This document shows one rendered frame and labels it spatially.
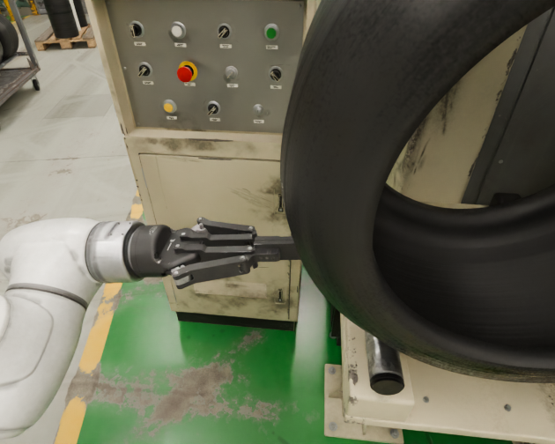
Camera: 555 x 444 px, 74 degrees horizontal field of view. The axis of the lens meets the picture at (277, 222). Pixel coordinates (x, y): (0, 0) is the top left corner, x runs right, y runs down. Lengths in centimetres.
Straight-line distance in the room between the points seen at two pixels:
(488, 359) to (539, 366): 6
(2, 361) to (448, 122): 71
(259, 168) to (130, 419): 101
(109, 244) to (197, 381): 111
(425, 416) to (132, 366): 126
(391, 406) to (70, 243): 49
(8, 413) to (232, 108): 86
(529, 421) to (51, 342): 67
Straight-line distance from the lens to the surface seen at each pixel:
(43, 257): 58
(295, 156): 34
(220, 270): 49
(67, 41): 684
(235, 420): 150
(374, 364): 54
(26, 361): 53
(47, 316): 54
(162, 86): 115
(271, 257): 49
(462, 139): 74
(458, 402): 69
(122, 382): 167
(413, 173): 75
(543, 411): 74
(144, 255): 53
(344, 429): 149
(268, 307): 154
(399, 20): 28
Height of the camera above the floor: 137
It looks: 38 degrees down
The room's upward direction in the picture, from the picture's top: straight up
